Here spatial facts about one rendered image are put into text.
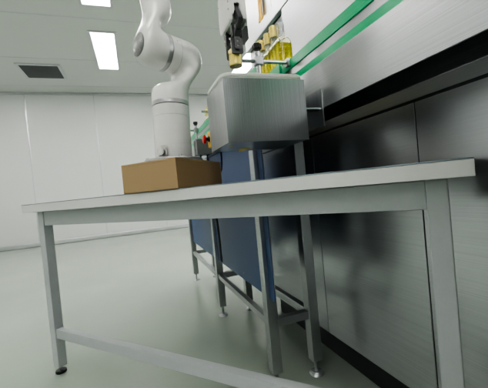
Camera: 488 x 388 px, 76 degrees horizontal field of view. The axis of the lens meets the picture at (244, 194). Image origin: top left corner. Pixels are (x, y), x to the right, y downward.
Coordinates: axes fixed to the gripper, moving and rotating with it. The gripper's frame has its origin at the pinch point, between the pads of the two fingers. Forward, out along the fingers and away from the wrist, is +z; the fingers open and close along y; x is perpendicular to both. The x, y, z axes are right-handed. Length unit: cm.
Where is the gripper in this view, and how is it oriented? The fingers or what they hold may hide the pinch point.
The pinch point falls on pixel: (234, 49)
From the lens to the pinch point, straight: 93.3
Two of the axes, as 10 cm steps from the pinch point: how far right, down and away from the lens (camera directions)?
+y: -3.4, 0.2, 9.4
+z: 1.0, 9.9, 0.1
